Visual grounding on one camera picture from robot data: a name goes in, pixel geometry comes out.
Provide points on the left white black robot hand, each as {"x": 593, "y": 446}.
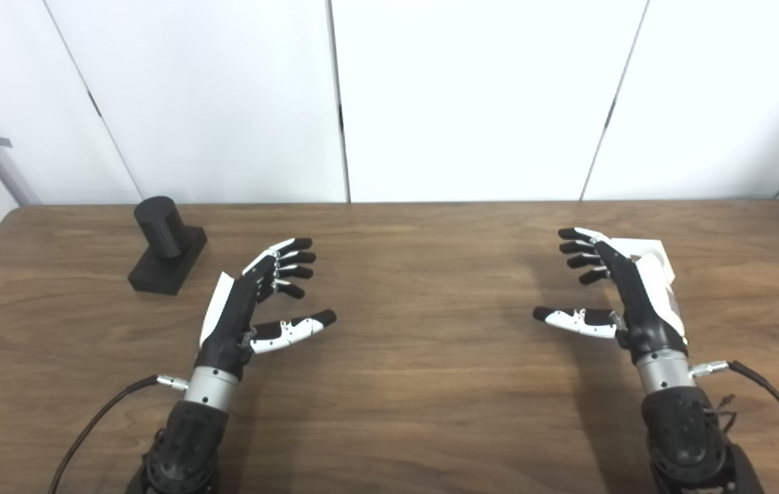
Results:
{"x": 232, "y": 329}

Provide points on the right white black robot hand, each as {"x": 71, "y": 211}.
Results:
{"x": 640, "y": 309}

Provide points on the white square piece with hole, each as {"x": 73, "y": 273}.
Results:
{"x": 644, "y": 246}

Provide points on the black peg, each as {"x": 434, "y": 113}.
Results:
{"x": 163, "y": 254}

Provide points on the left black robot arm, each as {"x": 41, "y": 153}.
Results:
{"x": 194, "y": 432}

